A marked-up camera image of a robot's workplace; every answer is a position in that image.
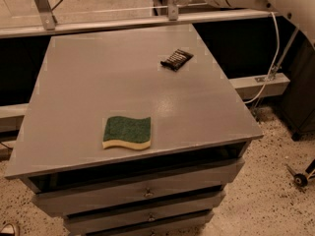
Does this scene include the green yellow sponge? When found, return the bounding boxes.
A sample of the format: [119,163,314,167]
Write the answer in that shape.
[102,116,151,150]

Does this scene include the black snack packet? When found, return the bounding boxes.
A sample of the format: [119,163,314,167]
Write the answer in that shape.
[160,49,194,72]

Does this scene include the grey drawer cabinet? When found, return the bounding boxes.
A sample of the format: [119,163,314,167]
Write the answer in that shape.
[6,26,262,236]

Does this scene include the metal railing frame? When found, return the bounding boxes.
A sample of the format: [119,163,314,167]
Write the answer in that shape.
[0,0,278,38]

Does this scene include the black caster wheel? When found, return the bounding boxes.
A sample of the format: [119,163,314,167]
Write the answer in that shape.
[286,159,315,187]

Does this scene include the shoe tip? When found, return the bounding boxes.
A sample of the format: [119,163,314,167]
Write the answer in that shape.
[0,223,20,236]

